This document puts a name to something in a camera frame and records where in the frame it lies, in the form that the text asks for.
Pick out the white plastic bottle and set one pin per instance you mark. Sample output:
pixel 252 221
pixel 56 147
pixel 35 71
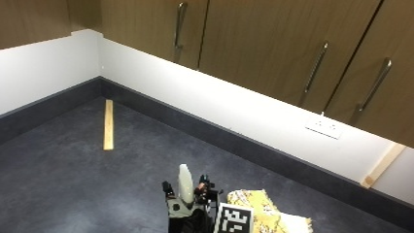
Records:
pixel 185 184

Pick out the white cube with black markers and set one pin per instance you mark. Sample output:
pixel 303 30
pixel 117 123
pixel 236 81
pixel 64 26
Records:
pixel 233 218

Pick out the yellow patterned cloth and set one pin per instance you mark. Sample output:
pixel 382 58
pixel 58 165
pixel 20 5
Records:
pixel 263 213

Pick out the light wooden strip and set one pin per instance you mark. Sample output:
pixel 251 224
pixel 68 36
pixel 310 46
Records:
pixel 108 126
pixel 384 165

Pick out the brown wooden cabinet door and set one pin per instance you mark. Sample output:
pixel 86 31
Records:
pixel 267 42
pixel 143 26
pixel 388 39

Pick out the brown wooden cabinet side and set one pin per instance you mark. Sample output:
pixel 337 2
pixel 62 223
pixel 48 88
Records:
pixel 30 19

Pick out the white wall socket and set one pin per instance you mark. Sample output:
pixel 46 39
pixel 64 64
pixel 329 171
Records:
pixel 324 127

